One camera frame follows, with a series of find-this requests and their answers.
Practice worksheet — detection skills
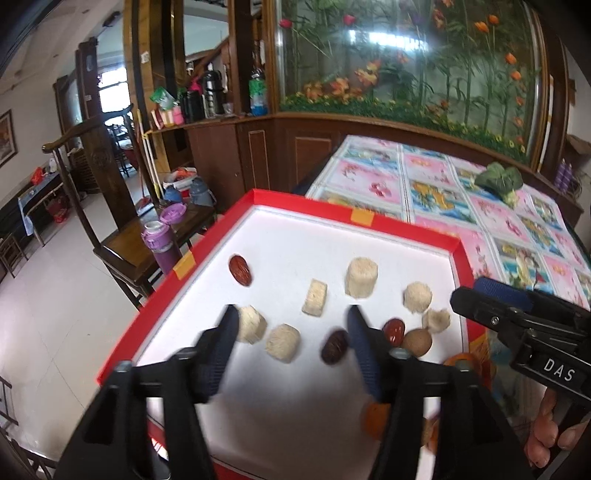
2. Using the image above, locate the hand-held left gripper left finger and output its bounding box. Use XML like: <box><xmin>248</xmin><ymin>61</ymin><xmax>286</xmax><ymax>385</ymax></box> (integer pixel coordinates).
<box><xmin>53</xmin><ymin>304</ymin><xmax>241</xmax><ymax>480</ymax></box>

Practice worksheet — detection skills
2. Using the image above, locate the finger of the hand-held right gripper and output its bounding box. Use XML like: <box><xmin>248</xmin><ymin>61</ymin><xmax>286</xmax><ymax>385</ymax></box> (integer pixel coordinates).
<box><xmin>473</xmin><ymin>277</ymin><xmax>591</xmax><ymax>318</ymax></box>
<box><xmin>450</xmin><ymin>286</ymin><xmax>591</xmax><ymax>344</ymax></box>

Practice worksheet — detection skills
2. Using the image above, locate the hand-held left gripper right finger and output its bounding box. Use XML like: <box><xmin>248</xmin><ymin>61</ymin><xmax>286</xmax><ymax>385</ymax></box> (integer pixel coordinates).
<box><xmin>347</xmin><ymin>305</ymin><xmax>529</xmax><ymax>480</ymax></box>

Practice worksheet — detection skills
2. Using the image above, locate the dark brown date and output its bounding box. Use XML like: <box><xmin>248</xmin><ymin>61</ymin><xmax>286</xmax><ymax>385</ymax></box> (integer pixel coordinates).
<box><xmin>321</xmin><ymin>329</ymin><xmax>351</xmax><ymax>365</ymax></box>

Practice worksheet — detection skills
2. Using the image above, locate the orange tangerine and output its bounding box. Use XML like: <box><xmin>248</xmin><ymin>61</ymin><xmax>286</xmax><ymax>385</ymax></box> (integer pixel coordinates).
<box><xmin>443</xmin><ymin>352</ymin><xmax>492</xmax><ymax>388</ymax></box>
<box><xmin>360</xmin><ymin>401</ymin><xmax>393</xmax><ymax>440</ymax></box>

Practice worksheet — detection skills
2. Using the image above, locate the brown round longan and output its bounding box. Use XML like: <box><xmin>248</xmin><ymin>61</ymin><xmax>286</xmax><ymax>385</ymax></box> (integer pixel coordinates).
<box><xmin>402</xmin><ymin>328</ymin><xmax>434</xmax><ymax>358</ymax></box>

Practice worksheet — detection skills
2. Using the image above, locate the small blocky beige corn piece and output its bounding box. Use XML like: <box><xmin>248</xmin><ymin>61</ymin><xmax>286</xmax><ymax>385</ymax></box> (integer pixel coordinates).
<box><xmin>301</xmin><ymin>278</ymin><xmax>328</xmax><ymax>318</ymax></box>

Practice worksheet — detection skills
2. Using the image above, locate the large beige corn cob piece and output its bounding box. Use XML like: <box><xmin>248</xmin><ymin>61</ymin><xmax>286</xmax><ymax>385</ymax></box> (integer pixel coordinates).
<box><xmin>344</xmin><ymin>257</ymin><xmax>379</xmax><ymax>297</ymax></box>

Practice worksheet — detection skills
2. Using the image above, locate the red box with white inside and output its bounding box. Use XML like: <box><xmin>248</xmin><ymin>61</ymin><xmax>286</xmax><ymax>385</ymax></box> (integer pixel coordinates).
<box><xmin>96</xmin><ymin>188</ymin><xmax>497</xmax><ymax>480</ymax></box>

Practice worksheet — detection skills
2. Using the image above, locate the person's right hand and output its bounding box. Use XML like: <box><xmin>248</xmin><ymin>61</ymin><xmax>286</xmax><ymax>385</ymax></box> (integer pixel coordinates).
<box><xmin>525</xmin><ymin>388</ymin><xmax>591</xmax><ymax>468</ymax></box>

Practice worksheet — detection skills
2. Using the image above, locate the green broccoli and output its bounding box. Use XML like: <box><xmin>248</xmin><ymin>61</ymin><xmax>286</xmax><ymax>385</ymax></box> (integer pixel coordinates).
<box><xmin>475</xmin><ymin>161</ymin><xmax>523</xmax><ymax>206</ymax></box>

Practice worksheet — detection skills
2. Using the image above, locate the purple thermos bottle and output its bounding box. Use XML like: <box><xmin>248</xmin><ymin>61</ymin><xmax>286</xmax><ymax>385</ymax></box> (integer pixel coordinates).
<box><xmin>141</xmin><ymin>220</ymin><xmax>181</xmax><ymax>275</ymax></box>

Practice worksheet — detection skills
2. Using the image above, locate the dark wooden chair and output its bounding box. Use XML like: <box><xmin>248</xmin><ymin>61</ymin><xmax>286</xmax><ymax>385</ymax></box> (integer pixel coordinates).
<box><xmin>41</xmin><ymin>104</ymin><xmax>218</xmax><ymax>310</ymax></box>

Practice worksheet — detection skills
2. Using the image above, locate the purple lid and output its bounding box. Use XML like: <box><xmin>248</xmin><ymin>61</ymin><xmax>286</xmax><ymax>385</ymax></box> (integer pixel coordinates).
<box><xmin>159</xmin><ymin>203</ymin><xmax>188</xmax><ymax>227</ymax></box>

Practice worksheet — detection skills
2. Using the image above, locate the red basket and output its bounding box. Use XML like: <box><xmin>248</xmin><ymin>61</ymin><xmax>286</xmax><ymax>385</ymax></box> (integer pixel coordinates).
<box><xmin>161</xmin><ymin>167</ymin><xmax>199</xmax><ymax>188</ymax></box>

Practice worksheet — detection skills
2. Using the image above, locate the brown wooden cabinet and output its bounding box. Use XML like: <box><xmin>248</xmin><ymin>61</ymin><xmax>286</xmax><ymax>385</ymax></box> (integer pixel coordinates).
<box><xmin>122</xmin><ymin>0</ymin><xmax>585</xmax><ymax>222</ymax></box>

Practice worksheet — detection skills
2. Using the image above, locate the side table with blue cloth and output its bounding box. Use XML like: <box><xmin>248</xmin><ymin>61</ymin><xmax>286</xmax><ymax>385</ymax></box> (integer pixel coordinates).
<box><xmin>18</xmin><ymin>171</ymin><xmax>65</xmax><ymax>236</ymax></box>

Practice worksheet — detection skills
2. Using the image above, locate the pink box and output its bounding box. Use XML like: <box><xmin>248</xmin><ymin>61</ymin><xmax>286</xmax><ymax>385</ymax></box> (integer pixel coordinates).
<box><xmin>154</xmin><ymin>107</ymin><xmax>184</xmax><ymax>129</ymax></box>

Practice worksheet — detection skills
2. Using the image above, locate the glass display with artificial flowers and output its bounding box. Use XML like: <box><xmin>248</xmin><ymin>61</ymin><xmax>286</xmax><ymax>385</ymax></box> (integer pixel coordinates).
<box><xmin>265</xmin><ymin>0</ymin><xmax>555</xmax><ymax>169</ymax></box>

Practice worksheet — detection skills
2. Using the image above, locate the black steel thermos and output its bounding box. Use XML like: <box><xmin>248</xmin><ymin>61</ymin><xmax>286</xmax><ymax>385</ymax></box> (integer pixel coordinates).
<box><xmin>202</xmin><ymin>70</ymin><xmax>225</xmax><ymax>118</ymax></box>

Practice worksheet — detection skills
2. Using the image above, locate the green blue plastic bottle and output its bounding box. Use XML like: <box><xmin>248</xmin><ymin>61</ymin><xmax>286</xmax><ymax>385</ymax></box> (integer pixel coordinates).
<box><xmin>248</xmin><ymin>67</ymin><xmax>269</xmax><ymax>117</ymax></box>

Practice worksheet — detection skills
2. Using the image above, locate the green snack packet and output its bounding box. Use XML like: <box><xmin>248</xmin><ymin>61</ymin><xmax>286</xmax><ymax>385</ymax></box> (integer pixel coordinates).
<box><xmin>150</xmin><ymin>87</ymin><xmax>178</xmax><ymax>109</ymax></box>

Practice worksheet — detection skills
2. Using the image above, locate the white mop handle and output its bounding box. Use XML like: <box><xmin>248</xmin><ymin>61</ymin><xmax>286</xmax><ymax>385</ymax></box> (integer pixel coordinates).
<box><xmin>134</xmin><ymin>111</ymin><xmax>164</xmax><ymax>204</ymax></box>

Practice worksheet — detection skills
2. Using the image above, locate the framed wall picture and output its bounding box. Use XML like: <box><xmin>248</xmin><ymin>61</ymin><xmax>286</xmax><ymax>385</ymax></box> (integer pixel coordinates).
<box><xmin>0</xmin><ymin>109</ymin><xmax>18</xmax><ymax>168</ymax></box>

